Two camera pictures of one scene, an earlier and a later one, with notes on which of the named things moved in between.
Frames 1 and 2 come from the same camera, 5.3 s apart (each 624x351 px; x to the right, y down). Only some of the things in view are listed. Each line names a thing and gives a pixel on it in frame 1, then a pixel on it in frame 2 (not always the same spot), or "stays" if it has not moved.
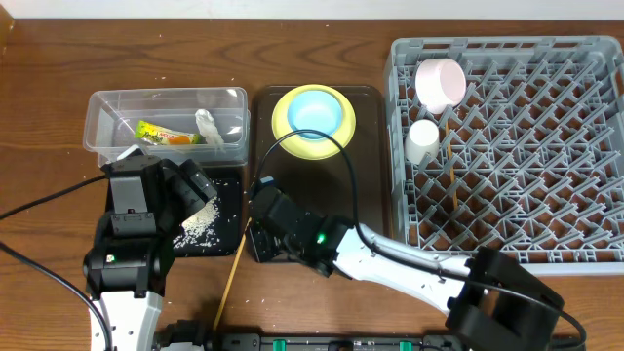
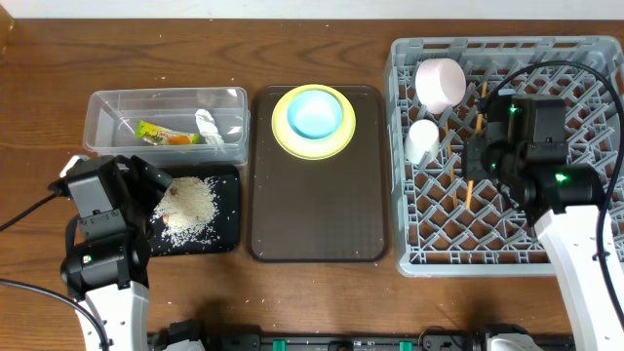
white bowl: x=440 y=84 stays
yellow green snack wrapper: x=158 y=136 stays
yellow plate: x=309 y=148 stays
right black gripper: x=258 y=239 → x=472 y=169
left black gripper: x=180 y=186 → x=130 y=181
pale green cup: x=422 y=137 stays
